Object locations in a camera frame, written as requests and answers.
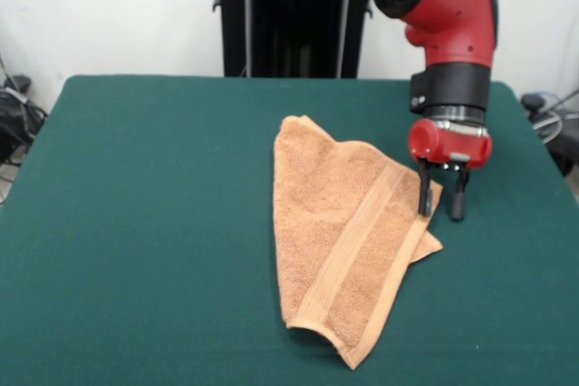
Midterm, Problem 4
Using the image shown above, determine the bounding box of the dark green table cloth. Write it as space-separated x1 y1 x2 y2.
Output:
0 74 579 386

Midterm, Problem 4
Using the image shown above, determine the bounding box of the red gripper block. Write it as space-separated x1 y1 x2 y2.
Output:
407 118 495 223

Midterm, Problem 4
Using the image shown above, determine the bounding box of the tan terry towel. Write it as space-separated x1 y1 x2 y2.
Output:
271 115 443 370

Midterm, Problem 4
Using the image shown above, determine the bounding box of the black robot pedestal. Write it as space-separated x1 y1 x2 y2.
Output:
211 0 379 79

